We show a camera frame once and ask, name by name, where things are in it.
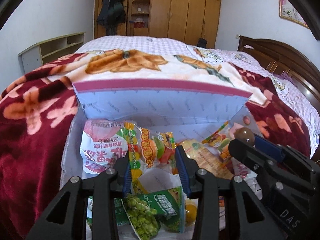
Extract dark hanging jackets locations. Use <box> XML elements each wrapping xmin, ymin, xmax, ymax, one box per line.
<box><xmin>96</xmin><ymin>0</ymin><xmax>126</xmax><ymax>36</ymax></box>

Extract green pea snack bag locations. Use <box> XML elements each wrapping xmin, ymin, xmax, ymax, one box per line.
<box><xmin>121</xmin><ymin>186</ymin><xmax>185</xmax><ymax>239</ymax></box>

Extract green pea snack bag barcode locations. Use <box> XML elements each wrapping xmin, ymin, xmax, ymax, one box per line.
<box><xmin>86</xmin><ymin>195</ymin><xmax>126</xmax><ymax>228</ymax></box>

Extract pink peach jelly pouch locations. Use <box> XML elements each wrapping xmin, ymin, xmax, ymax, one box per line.
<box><xmin>80</xmin><ymin>119</ymin><xmax>128</xmax><ymax>174</ymax></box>

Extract yellow egg jelly cup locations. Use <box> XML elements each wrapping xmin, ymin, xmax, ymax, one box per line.
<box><xmin>185</xmin><ymin>199</ymin><xmax>197</xmax><ymax>226</ymax></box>

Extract wooden wardrobe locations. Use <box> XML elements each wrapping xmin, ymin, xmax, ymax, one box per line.
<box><xmin>94</xmin><ymin>0</ymin><xmax>221</xmax><ymax>48</ymax></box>

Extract red pot on shelf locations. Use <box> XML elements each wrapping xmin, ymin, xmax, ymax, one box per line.
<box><xmin>132</xmin><ymin>20</ymin><xmax>146</xmax><ymax>28</ymax></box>

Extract dark wooden headboard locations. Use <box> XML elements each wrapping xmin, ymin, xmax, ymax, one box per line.
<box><xmin>238</xmin><ymin>36</ymin><xmax>319</xmax><ymax>110</ymax></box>

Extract colourful gummy candy packet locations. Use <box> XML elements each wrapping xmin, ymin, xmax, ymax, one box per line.
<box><xmin>124</xmin><ymin>122</ymin><xmax>177</xmax><ymax>179</ymax></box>

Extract brown chocolate ball candy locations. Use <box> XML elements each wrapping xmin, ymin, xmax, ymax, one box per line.
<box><xmin>234</xmin><ymin>127</ymin><xmax>255</xmax><ymax>146</ymax></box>

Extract black bag near wardrobe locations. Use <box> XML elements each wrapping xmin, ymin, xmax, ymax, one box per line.
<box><xmin>196</xmin><ymin>38</ymin><xmax>207</xmax><ymax>48</ymax></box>

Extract orange rice cracker packet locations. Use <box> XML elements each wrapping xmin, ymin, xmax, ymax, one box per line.
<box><xmin>179</xmin><ymin>139</ymin><xmax>233</xmax><ymax>179</ymax></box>

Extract pink cardboard box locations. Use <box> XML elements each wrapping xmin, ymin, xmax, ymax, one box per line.
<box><xmin>60</xmin><ymin>79</ymin><xmax>259</xmax><ymax>185</ymax></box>

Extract yellow candy packet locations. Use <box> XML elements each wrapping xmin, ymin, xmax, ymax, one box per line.
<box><xmin>131</xmin><ymin>170</ymin><xmax>148</xmax><ymax>194</ymax></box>

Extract framed wedding photo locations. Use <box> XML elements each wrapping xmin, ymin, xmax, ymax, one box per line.
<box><xmin>279</xmin><ymin>0</ymin><xmax>308</xmax><ymax>28</ymax></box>

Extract pink checked bed sheet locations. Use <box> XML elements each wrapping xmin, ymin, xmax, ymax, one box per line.
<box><xmin>76</xmin><ymin>36</ymin><xmax>319</xmax><ymax>157</ymax></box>

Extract white low shelf unit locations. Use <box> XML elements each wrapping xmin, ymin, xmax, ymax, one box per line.
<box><xmin>17</xmin><ymin>33</ymin><xmax>85</xmax><ymax>74</ymax></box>

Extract red floral plush blanket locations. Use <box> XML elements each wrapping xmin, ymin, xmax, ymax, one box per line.
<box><xmin>1</xmin><ymin>48</ymin><xmax>317</xmax><ymax>239</ymax></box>

